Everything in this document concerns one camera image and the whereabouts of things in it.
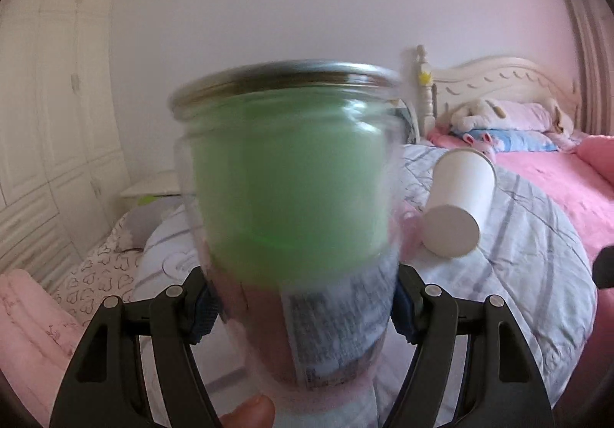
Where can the striped white folded quilt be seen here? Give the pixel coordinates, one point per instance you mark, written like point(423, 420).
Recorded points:
point(554, 303)

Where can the white paper cup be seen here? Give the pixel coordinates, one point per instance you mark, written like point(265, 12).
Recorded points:
point(459, 202)

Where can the white bedside table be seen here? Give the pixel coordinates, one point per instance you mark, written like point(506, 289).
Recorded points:
point(164, 183)

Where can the pink bed cover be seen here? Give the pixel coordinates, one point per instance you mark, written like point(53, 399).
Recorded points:
point(566, 183)

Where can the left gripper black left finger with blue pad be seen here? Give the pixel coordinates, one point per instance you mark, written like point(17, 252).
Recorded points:
point(130, 351)

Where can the glass jar green pink liner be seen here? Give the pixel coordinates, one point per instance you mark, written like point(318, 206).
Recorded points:
point(290, 175)

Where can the cream wooden headboard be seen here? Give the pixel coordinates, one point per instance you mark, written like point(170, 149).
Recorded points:
point(441, 91)

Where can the pink floral folded blanket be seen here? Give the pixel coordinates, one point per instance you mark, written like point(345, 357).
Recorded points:
point(38, 340)

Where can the bare hand fingertip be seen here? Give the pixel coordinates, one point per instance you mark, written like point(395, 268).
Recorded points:
point(257, 412)

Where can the heart pattern bed sheet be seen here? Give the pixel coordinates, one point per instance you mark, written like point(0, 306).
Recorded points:
point(109, 269)

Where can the white plush dog toy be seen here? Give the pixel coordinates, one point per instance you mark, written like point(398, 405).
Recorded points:
point(477, 114)

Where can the blue cartoon pillow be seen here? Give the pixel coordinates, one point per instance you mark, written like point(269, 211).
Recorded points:
point(507, 141)

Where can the small pink pig plush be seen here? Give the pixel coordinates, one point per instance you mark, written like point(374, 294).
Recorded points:
point(483, 144)

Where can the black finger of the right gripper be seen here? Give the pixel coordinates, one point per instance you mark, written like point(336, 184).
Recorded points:
point(603, 268)

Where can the grey pillow with daisy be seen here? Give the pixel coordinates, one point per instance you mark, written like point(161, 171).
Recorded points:
point(141, 222)

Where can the white wardrobe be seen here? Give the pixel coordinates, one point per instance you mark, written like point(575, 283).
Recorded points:
point(62, 164)

